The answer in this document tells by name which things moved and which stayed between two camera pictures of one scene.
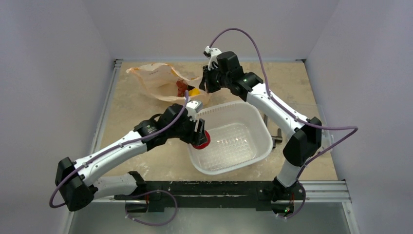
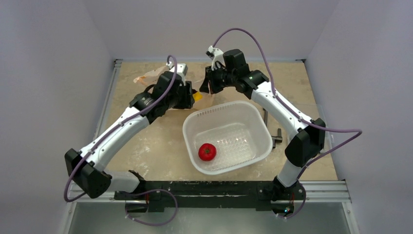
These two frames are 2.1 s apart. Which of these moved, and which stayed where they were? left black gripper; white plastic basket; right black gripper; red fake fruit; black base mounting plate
Moved: red fake fruit; left black gripper
Stayed: white plastic basket; black base mounting plate; right black gripper
